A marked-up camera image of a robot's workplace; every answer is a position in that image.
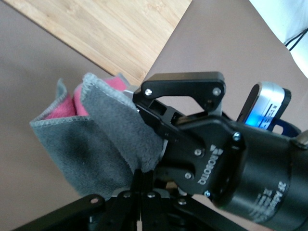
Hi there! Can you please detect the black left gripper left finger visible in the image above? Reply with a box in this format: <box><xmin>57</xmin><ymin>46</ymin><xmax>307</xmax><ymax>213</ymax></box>
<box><xmin>14</xmin><ymin>168</ymin><xmax>144</xmax><ymax>231</ymax></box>

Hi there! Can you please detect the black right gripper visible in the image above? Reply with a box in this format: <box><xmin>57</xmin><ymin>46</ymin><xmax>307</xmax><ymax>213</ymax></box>
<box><xmin>153</xmin><ymin>115</ymin><xmax>308</xmax><ymax>231</ymax></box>

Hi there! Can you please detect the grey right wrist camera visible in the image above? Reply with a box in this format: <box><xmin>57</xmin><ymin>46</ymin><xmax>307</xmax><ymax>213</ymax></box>
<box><xmin>237</xmin><ymin>81</ymin><xmax>292</xmax><ymax>132</ymax></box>

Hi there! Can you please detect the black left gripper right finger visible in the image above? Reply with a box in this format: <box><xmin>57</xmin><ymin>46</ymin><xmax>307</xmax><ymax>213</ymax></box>
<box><xmin>143</xmin><ymin>169</ymin><xmax>244</xmax><ymax>231</ymax></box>

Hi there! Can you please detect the bamboo cutting board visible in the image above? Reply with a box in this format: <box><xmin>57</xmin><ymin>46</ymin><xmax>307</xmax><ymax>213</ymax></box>
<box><xmin>4</xmin><ymin>0</ymin><xmax>193</xmax><ymax>86</ymax></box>

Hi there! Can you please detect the grey and pink cloth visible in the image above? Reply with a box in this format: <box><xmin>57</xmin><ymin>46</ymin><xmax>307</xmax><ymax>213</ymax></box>
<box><xmin>29</xmin><ymin>72</ymin><xmax>167</xmax><ymax>202</ymax></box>

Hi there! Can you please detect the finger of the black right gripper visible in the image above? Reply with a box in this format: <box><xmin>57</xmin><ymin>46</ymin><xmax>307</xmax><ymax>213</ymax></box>
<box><xmin>133</xmin><ymin>71</ymin><xmax>227</xmax><ymax>154</ymax></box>

